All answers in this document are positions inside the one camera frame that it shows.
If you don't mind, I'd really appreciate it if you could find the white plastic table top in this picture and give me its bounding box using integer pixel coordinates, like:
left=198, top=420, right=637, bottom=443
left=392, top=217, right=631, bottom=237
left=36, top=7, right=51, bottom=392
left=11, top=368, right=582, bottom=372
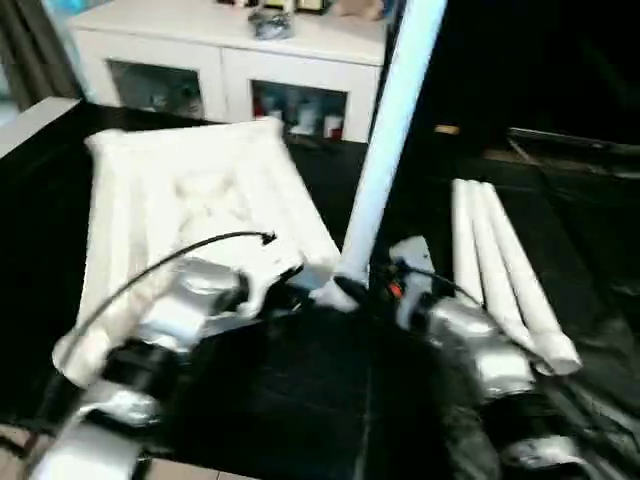
left=52, top=117, right=362, bottom=387

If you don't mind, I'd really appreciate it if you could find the grey curtain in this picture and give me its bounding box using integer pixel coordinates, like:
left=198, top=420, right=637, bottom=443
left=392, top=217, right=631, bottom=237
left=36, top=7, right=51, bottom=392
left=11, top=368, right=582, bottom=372
left=0, top=0, right=84, bottom=109

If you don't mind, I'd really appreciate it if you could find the dark crumpled bundle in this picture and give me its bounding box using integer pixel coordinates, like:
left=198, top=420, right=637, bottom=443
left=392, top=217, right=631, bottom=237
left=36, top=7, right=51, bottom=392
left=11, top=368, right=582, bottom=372
left=248, top=7, right=297, bottom=41

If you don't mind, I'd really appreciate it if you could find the white plastic table leg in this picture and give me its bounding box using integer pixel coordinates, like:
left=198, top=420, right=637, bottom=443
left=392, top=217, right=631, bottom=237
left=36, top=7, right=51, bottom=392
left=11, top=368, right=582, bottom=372
left=331, top=0, right=450, bottom=304
left=451, top=179, right=489, bottom=309
left=481, top=182, right=582, bottom=377
left=468, top=180, right=544, bottom=361

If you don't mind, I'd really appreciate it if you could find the black box with label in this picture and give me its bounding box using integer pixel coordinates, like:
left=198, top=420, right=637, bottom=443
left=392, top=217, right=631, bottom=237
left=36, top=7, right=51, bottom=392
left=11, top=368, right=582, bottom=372
left=379, top=0, right=511, bottom=151

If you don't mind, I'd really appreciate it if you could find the black work mat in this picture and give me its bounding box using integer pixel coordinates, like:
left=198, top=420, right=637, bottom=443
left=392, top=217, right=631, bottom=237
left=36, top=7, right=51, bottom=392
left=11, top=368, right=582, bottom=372
left=0, top=99, right=640, bottom=480

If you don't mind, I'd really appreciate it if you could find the black long rail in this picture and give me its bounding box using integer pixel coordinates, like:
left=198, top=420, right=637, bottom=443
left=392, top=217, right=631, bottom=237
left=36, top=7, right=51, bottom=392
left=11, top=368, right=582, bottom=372
left=506, top=126, right=640, bottom=153

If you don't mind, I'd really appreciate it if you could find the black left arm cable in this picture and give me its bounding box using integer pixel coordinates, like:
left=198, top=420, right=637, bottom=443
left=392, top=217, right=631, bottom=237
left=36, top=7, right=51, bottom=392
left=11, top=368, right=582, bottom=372
left=67, top=229, right=279, bottom=346

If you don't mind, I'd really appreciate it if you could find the white glass door cabinet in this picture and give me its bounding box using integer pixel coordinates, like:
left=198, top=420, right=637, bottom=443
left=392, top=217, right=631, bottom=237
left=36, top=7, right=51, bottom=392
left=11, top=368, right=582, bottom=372
left=67, top=4, right=389, bottom=144

